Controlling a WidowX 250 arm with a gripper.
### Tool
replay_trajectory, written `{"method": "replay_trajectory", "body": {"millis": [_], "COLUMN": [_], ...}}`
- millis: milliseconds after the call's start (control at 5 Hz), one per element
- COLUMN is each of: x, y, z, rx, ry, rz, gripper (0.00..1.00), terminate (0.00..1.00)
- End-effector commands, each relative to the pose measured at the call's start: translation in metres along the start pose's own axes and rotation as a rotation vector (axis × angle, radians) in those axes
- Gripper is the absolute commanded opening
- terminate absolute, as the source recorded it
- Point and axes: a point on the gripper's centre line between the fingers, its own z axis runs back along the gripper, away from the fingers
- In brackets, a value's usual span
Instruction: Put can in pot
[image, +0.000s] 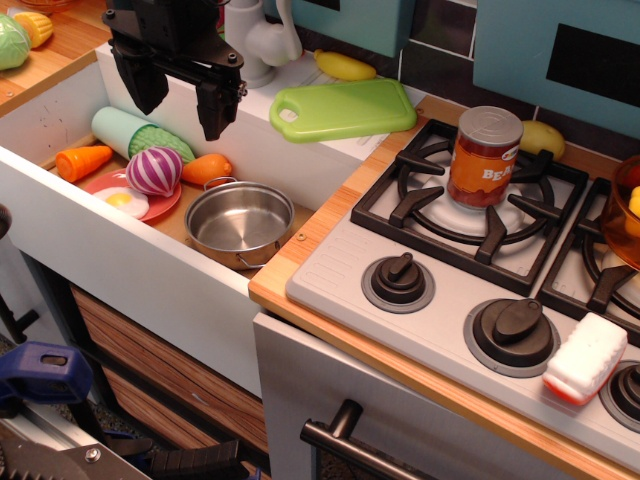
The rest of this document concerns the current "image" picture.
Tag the green plastic cutting board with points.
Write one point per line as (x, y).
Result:
(325, 112)

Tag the orange toy carrot right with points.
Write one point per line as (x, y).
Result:
(206, 168)

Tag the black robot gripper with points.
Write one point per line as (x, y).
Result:
(155, 39)

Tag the red toy plate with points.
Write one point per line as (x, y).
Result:
(158, 205)

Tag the white red toy sponge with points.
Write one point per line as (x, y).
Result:
(586, 360)

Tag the orange toy beans can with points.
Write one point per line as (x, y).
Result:
(484, 156)

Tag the yellow toy corn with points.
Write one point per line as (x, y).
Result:
(38, 26)

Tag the purple striped toy onion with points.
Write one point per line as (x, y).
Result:
(155, 171)

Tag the black right stove knob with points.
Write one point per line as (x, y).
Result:
(620, 395)

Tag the grey toy stove top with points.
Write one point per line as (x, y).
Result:
(329, 283)

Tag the black stove knob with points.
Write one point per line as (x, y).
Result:
(620, 395)
(398, 284)
(511, 337)

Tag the black burner grate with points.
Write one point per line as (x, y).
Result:
(506, 244)
(585, 275)

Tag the orange toy carrot left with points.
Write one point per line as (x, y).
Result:
(76, 163)

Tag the yellow toy potato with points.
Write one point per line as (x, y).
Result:
(538, 136)

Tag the blue clamp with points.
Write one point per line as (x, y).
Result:
(44, 373)

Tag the orange toy carrot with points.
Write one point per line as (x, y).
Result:
(76, 163)
(206, 168)

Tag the green toy cabbage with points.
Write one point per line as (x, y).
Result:
(15, 43)

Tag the black right burner grate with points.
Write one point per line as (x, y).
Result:
(585, 275)

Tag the black middle stove knob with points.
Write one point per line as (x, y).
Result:
(511, 337)

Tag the black left burner grate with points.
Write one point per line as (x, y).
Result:
(506, 244)

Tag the black oven door handle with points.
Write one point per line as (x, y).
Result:
(336, 439)

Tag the small steel pot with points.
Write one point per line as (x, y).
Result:
(239, 224)

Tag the black left stove knob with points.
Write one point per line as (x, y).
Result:
(398, 284)

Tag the white toy faucet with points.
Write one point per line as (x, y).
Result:
(263, 45)

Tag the yellow toy banana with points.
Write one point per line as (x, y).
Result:
(343, 67)

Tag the toy fried egg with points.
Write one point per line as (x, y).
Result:
(126, 200)

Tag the orange transparent bowl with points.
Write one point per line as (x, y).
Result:
(619, 220)

